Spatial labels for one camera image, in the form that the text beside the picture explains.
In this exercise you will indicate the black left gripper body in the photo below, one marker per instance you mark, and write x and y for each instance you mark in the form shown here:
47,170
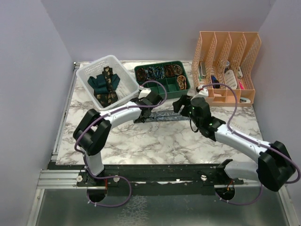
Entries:
144,118

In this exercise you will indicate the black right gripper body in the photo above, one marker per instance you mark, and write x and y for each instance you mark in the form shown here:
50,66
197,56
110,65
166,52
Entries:
186,110

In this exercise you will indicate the grey blue floral tie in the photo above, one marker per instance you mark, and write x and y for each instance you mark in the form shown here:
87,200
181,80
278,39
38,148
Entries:
166,116

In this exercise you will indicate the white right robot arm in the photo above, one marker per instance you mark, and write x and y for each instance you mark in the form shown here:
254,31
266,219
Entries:
272,165

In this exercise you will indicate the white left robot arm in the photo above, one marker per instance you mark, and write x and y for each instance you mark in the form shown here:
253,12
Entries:
93,130

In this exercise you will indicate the white plastic basket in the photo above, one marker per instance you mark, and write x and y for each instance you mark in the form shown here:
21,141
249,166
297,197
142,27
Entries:
127,88

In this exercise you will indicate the dark blue rolled tie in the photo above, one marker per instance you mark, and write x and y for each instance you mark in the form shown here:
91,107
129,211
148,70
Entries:
159,73

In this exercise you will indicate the green compartment tray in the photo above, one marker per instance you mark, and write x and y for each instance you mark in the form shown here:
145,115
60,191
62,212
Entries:
166,85

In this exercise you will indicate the orange patterned rolled tie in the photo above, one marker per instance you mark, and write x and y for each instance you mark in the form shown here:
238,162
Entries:
181,80

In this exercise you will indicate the blue black item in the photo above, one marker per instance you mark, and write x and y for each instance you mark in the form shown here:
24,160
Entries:
215,82

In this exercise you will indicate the red brown rolled tie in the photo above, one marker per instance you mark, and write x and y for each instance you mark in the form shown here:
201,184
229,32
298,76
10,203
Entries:
169,73

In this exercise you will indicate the tan rolled tie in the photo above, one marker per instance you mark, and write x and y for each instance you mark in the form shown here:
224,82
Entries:
177,69

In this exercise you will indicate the white ribbed item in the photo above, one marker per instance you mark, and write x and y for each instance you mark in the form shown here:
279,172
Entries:
230,79

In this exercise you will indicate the black gold leaf tie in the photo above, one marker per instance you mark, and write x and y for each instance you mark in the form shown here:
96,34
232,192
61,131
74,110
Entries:
107,99

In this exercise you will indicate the pink marker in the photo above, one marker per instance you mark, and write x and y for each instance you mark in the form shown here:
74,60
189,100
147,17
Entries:
241,84

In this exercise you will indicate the dark green tie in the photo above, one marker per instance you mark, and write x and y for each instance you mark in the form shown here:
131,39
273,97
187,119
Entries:
100,86

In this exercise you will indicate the orange file organizer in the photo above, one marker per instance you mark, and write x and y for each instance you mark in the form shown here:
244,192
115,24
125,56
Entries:
218,52

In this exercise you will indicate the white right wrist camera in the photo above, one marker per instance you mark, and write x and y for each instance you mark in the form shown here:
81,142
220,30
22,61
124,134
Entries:
202,91

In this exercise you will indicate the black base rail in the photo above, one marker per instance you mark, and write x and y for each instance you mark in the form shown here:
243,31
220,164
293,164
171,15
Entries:
147,180

